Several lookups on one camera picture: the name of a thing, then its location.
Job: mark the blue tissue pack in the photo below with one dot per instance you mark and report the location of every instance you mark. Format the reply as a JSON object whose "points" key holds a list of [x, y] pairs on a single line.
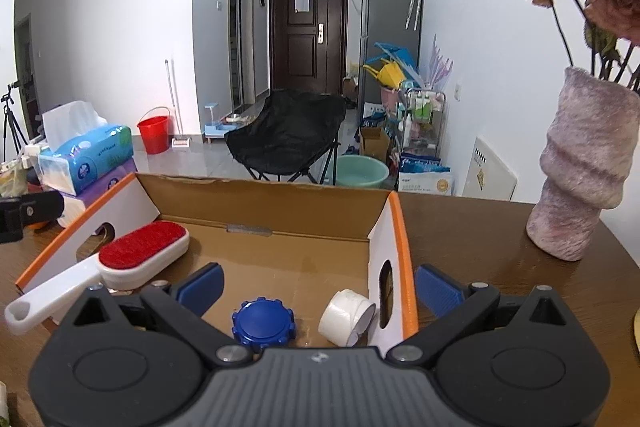
{"points": [[90, 157]]}

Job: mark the white tape roll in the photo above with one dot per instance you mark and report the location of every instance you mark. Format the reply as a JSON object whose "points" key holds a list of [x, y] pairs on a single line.
{"points": [[342, 317]]}

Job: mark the red cardboard box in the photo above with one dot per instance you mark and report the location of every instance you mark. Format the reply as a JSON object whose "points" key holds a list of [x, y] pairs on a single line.
{"points": [[280, 257]]}

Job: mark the black folding chair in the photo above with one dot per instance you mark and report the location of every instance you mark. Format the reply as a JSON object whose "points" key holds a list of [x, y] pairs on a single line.
{"points": [[285, 127]]}

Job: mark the grey refrigerator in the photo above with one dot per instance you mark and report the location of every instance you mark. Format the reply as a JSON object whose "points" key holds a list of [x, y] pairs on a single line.
{"points": [[390, 47]]}

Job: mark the green wash basin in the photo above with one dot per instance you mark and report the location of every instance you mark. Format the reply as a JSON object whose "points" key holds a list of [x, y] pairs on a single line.
{"points": [[360, 172]]}

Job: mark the purple feather decoration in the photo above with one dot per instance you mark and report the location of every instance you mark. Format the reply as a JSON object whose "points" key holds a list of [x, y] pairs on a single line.
{"points": [[437, 64]]}

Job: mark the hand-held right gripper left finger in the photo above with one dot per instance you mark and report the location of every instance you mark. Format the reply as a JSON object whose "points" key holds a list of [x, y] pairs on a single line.
{"points": [[202, 287]]}

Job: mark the dark brown door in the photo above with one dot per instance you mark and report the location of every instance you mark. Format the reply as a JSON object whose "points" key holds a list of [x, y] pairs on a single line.
{"points": [[307, 32]]}

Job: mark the red bucket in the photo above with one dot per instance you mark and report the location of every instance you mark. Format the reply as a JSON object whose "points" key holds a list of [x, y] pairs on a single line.
{"points": [[154, 132]]}

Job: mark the small blue pet feeder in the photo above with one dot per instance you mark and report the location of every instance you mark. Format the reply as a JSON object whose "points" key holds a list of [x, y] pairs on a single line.
{"points": [[217, 127]]}

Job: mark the blue plastic stool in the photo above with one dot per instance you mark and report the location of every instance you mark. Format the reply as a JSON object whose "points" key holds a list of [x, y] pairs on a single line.
{"points": [[395, 54]]}

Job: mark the yellow watering can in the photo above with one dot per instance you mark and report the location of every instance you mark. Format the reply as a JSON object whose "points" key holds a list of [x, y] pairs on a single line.
{"points": [[390, 74]]}

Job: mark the red and white lint brush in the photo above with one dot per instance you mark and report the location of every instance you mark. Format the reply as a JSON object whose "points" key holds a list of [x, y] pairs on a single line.
{"points": [[140, 247]]}

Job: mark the pink textured vase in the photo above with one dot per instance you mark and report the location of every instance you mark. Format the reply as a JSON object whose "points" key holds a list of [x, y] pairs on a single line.
{"points": [[580, 167]]}

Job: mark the metal storage rack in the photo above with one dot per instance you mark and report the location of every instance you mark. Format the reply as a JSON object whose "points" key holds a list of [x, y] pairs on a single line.
{"points": [[422, 117]]}

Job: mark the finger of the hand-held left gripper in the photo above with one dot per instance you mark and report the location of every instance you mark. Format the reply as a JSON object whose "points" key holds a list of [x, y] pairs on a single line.
{"points": [[35, 207]]}

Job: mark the camera tripod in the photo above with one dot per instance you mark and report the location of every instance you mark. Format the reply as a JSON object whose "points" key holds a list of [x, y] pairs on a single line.
{"points": [[10, 117]]}

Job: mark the brown carton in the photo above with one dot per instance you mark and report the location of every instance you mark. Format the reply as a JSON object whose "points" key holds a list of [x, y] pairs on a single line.
{"points": [[375, 144]]}

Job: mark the purple tissue pack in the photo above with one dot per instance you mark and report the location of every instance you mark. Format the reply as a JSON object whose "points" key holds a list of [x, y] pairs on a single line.
{"points": [[105, 184]]}

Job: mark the white printed carton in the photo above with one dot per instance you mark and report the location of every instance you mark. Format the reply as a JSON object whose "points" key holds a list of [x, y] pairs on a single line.
{"points": [[425, 179]]}

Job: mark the white flat board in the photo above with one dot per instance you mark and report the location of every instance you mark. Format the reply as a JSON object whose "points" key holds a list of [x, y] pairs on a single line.
{"points": [[487, 172]]}

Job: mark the white mop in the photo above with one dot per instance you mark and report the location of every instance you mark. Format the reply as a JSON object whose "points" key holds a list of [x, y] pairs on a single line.
{"points": [[172, 107]]}

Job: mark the blue bottle cap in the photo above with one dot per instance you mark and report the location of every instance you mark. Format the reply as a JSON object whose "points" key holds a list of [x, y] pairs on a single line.
{"points": [[262, 324]]}

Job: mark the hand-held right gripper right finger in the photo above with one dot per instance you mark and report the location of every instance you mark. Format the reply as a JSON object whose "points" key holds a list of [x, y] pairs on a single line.
{"points": [[440, 289]]}

